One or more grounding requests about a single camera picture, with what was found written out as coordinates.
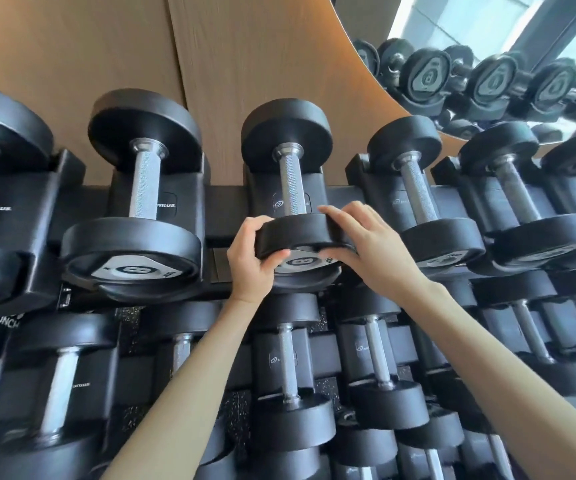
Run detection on person's right forearm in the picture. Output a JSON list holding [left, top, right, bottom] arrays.
[[405, 280, 576, 480]]

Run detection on wall mirror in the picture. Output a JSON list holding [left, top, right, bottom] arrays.
[[327, 0, 576, 146]]

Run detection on black dumbbell with knurled handle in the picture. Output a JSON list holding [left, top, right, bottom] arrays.
[[241, 98, 358, 292]]

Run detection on person's left hand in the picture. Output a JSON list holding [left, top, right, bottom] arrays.
[[225, 215, 293, 303]]

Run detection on rows of black dumbbells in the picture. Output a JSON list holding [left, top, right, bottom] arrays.
[[0, 77, 576, 480]]

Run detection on black dumbbell rack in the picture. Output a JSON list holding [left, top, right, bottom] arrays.
[[0, 149, 576, 480]]

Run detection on person's right hand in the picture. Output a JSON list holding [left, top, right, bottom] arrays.
[[317, 200, 437, 304]]

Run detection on person's left forearm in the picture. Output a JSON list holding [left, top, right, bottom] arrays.
[[99, 294, 265, 480]]

